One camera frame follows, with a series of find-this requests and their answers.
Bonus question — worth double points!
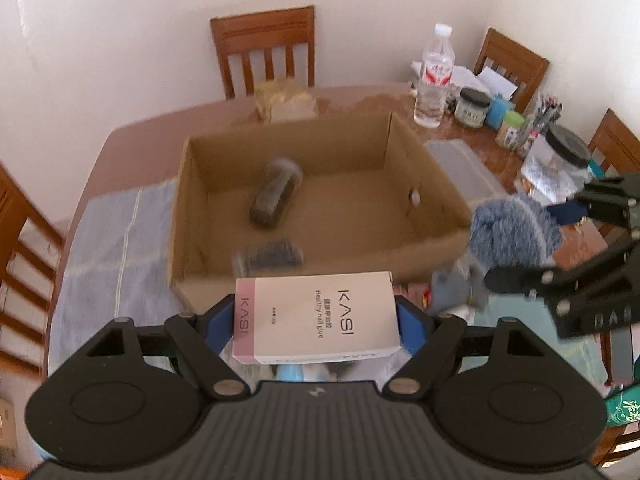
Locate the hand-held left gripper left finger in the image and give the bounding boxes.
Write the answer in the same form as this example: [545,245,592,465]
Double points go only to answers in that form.
[86,296,251,402]

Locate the small black-lid glass jar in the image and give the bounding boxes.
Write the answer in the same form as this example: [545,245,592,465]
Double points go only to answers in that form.
[454,87,493,129]

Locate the clear box of pastries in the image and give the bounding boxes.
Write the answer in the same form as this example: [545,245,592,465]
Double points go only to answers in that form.
[255,77,319,122]

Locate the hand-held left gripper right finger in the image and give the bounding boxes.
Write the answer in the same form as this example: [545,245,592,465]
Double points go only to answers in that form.
[382,296,544,402]

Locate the pile of white papers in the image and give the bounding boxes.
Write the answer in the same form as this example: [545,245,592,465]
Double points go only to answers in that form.
[410,60,519,106]

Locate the white and pink carton box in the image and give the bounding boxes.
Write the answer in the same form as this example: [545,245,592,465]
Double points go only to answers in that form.
[232,271,403,364]

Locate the large clear black-lid jar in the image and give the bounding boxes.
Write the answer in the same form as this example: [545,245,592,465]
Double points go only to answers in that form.
[520,125,594,206]

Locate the blue container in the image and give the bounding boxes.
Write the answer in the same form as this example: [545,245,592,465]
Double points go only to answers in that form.
[485,93,516,129]

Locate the wooden chair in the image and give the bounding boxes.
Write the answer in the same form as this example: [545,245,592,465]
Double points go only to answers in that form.
[472,28,551,114]
[210,6,317,100]
[0,162,66,377]
[587,108,640,181]

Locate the grey plush toy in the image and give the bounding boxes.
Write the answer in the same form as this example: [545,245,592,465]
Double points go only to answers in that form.
[430,262,494,311]

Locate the clear plastic water bottle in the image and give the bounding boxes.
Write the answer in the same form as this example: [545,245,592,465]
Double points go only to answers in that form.
[413,23,456,129]

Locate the blue grey knitted plush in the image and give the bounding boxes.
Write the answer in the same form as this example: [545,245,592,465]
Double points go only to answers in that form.
[467,195,564,271]

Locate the green-lid jar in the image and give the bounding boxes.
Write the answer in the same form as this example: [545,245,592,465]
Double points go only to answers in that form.
[495,110,526,150]

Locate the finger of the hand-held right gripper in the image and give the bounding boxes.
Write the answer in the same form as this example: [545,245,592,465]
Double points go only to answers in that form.
[485,237,640,302]
[547,174,640,239]

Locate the pen holder with pens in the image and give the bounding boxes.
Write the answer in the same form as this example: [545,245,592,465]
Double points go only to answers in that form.
[517,95,564,158]

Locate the blue checked tablecloth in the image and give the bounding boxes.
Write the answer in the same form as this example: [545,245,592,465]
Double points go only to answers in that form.
[50,177,242,392]

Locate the teal cloth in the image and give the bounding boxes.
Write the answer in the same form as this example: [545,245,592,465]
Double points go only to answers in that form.
[395,280,609,387]

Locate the dark glass jar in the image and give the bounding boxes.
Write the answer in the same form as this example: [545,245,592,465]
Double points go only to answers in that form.
[249,157,305,231]
[232,240,305,277]

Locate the cardboard box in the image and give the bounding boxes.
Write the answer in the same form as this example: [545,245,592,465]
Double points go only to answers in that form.
[170,111,474,311]

